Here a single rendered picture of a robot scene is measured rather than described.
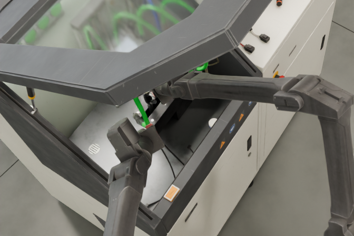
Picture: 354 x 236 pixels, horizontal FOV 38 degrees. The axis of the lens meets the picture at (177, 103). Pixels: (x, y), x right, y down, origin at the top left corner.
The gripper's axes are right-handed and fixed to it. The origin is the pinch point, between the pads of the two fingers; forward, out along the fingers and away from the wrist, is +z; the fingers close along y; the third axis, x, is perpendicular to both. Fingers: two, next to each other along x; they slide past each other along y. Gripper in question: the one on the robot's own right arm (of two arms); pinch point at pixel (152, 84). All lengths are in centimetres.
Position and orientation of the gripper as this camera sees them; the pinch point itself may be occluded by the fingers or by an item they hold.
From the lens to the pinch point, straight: 166.0
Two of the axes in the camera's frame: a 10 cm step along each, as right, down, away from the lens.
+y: -5.2, -8.0, -2.9
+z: -3.9, -0.8, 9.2
